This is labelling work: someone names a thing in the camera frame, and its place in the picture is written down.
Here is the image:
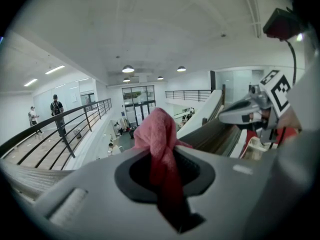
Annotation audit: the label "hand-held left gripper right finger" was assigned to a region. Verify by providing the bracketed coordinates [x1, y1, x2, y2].
[174, 145, 276, 240]

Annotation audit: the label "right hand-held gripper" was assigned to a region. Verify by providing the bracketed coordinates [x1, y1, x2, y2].
[218, 69, 293, 132]

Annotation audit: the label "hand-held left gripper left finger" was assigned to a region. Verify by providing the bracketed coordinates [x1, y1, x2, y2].
[31, 147, 181, 240]

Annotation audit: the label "dark wooden handrail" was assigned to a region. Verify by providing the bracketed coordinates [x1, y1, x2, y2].
[0, 98, 243, 202]

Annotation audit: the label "pink cloth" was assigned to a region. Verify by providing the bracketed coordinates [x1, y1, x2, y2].
[133, 107, 207, 234]

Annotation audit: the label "black metal balcony railing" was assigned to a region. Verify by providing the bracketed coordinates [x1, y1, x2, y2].
[164, 89, 214, 103]

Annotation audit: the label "person's right hand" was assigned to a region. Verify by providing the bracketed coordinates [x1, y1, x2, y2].
[278, 107, 303, 130]

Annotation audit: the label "red panel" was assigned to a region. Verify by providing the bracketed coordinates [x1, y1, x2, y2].
[238, 128, 286, 160]

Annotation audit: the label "white staircase balustrade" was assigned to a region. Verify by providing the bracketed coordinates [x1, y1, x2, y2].
[177, 89, 226, 138]

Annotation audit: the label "person's white shirt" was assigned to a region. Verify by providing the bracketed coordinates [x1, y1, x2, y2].
[287, 56, 320, 145]

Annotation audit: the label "white coats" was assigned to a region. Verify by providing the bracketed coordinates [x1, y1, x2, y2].
[114, 117, 131, 133]

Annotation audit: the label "glass entrance doors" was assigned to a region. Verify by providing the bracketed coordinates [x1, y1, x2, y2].
[121, 85, 157, 129]

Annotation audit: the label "frosted glass partition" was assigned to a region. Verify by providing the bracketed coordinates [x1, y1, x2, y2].
[33, 78, 96, 115]

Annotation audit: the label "group of ceiling tube lights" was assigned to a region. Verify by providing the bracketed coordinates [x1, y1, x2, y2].
[24, 64, 66, 87]

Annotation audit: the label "black head camera cable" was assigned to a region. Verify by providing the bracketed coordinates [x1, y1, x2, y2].
[284, 39, 298, 85]

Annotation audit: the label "black head camera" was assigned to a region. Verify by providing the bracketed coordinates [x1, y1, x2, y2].
[262, 7, 304, 42]

